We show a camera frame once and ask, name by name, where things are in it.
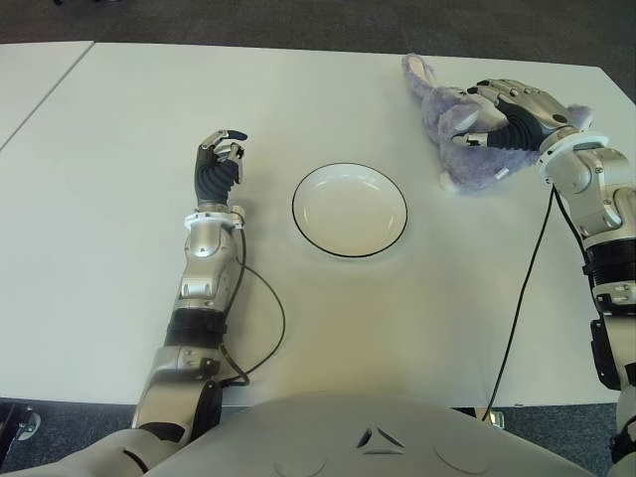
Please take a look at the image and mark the left robot hand black silver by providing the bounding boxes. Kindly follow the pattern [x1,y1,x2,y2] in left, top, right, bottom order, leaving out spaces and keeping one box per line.
[193,127,249,205]

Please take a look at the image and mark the right robot hand black silver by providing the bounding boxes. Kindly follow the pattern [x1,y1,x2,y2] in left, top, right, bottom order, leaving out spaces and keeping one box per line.
[450,78,580,153]

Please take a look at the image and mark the purple plush bunny doll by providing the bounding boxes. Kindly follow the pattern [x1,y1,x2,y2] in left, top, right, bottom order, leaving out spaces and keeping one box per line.
[400,53,595,196]

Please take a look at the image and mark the white plate with black rim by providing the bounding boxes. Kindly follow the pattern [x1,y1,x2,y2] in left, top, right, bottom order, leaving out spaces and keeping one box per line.
[291,161,409,258]

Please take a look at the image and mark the grey robot torso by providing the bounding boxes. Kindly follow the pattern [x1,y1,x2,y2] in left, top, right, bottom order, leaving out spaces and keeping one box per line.
[158,390,577,477]

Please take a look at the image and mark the metal table caster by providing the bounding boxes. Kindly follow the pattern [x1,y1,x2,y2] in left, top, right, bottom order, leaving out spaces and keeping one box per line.
[14,406,44,441]

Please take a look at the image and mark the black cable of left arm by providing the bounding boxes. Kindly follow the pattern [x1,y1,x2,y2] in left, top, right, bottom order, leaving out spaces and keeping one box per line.
[218,228,287,389]

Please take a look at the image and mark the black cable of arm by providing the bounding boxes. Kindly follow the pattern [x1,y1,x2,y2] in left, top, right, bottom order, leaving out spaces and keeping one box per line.
[482,183,595,421]
[218,228,287,389]

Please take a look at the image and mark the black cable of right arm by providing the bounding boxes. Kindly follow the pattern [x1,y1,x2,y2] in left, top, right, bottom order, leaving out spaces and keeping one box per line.
[482,183,595,421]

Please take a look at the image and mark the metal table bracket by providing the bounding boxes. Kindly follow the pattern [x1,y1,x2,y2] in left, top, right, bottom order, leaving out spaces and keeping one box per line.
[476,406,508,428]

